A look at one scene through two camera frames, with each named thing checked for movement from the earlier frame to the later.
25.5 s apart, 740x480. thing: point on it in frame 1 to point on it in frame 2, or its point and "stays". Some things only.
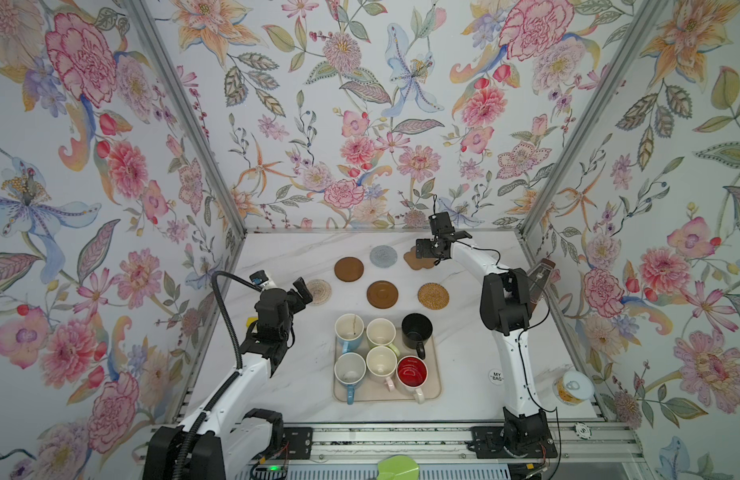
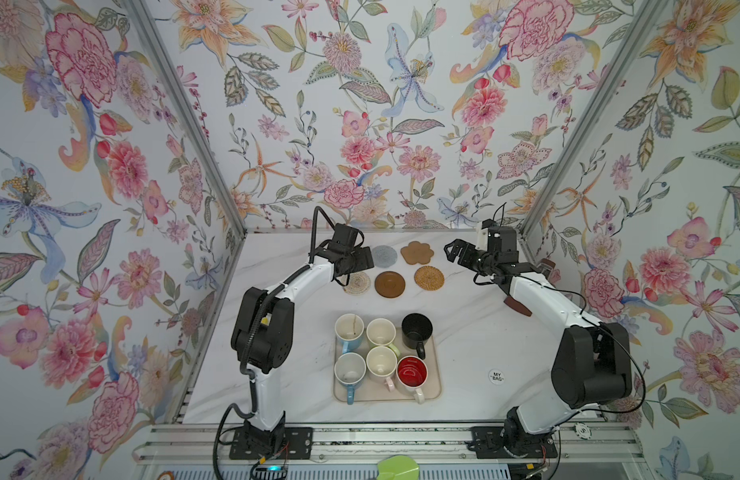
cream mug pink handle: (381, 362) stays
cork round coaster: (433, 295) to (429, 278)
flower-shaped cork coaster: (418, 263) stays
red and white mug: (412, 373) stays
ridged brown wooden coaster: (382, 294) to (389, 284)
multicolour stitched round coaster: (320, 291) to (358, 283)
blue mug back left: (349, 329) stays
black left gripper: (292, 297) to (365, 261)
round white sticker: (496, 377) stays
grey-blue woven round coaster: (383, 256) stays
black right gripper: (423, 245) to (459, 245)
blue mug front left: (350, 369) stays
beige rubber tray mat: (392, 372) stays
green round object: (397, 467) stays
